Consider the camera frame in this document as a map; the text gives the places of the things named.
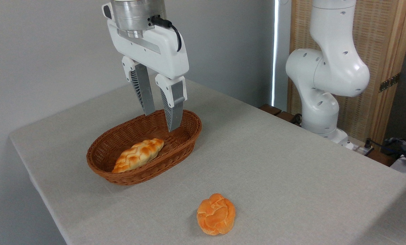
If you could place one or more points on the metal screen hinge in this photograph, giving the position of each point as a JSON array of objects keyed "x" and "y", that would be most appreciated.
[{"x": 389, "y": 82}]

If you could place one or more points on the grey tablecloth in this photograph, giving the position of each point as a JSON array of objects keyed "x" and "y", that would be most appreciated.
[{"x": 274, "y": 177}]

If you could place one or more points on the brown wooden block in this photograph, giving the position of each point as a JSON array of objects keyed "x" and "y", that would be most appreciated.
[
  {"x": 381, "y": 158},
  {"x": 270, "y": 109},
  {"x": 286, "y": 117}
]

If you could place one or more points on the wooden woven folding screen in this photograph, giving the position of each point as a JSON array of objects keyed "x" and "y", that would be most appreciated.
[{"x": 376, "y": 34}]

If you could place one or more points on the brown wicker oval basket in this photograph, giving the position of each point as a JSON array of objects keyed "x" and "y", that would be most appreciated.
[{"x": 121, "y": 136}]

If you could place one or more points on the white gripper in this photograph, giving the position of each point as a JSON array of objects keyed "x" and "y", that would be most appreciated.
[{"x": 155, "y": 51}]

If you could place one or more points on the round orange knotted bread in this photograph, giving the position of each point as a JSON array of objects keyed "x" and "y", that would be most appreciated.
[{"x": 216, "y": 214}]

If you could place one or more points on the white power strip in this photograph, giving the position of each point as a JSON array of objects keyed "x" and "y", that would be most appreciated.
[{"x": 359, "y": 149}]

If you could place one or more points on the long braided bread loaf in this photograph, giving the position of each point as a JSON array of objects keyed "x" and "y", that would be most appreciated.
[{"x": 138, "y": 154}]

